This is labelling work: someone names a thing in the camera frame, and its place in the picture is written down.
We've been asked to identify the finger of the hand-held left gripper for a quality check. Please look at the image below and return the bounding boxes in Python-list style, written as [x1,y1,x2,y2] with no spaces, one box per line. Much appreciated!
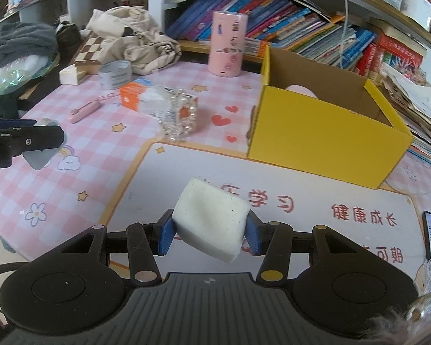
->
[0,126,66,157]
[0,118,37,134]

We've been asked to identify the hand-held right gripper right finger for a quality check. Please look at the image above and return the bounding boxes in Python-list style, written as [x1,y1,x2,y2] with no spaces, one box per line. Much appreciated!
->
[244,211,381,290]

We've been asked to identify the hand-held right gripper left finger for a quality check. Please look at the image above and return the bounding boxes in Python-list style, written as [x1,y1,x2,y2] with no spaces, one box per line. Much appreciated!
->
[32,208,177,289]

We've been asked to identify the white sponge block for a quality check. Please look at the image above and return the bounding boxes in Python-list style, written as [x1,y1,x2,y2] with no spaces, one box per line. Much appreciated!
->
[172,177,251,263]

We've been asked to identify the pink utility knife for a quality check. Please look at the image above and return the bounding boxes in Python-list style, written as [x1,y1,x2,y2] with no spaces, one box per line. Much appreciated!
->
[71,102,102,124]

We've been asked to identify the yellow cardboard box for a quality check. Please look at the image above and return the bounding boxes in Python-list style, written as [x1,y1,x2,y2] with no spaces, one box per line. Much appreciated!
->
[246,45,415,190]

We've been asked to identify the pearl hair ties clear packet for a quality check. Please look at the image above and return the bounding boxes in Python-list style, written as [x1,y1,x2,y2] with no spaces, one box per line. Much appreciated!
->
[140,86,200,143]

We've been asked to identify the pink plush toy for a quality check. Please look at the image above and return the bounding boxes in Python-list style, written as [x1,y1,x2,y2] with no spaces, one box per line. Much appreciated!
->
[285,84,318,98]

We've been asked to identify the iridescent plastic bag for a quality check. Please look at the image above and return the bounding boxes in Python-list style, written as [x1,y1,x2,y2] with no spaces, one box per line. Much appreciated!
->
[0,55,60,106]

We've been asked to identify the grey fleece cloth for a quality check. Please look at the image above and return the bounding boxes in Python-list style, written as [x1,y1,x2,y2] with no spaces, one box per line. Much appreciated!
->
[0,22,58,69]

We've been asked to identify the grey tape roll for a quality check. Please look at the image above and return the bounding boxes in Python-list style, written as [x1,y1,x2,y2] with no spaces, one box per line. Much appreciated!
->
[98,60,132,90]

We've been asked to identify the folding chessboard box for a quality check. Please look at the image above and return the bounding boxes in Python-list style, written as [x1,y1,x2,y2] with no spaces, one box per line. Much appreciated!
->
[59,30,103,86]

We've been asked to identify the small orange box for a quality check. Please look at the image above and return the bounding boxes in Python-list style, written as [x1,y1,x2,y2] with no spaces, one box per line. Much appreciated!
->
[119,78,155,110]

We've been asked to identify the black bag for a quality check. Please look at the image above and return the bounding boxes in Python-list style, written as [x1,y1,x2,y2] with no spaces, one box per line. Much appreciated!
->
[54,20,81,49]

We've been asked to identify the beige cloth bag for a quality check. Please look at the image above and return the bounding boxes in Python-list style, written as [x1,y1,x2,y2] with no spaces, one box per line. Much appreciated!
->
[86,5,182,76]

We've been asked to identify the fuzzy grey sleeve cuff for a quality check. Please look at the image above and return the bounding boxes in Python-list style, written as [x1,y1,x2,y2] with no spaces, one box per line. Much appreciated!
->
[359,255,431,345]

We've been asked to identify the pink cylinder with stickers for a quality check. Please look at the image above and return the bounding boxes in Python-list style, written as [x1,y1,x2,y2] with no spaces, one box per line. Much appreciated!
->
[207,11,250,78]

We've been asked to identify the stack of loose papers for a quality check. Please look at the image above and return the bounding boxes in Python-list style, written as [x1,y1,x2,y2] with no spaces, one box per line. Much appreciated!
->
[379,65,431,171]

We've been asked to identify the row of colourful picture books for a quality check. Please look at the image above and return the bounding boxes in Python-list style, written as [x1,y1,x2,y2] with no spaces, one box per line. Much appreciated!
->
[165,0,378,72]

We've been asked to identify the stack of red thick books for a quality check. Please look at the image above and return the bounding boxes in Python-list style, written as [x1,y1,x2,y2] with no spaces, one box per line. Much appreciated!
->
[355,32,428,87]

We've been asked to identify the white round tub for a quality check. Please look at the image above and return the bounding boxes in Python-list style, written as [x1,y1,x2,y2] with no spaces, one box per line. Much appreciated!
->
[400,0,431,33]

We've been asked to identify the white charging cable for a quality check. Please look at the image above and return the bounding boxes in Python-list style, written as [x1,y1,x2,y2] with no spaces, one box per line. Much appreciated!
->
[336,0,350,69]

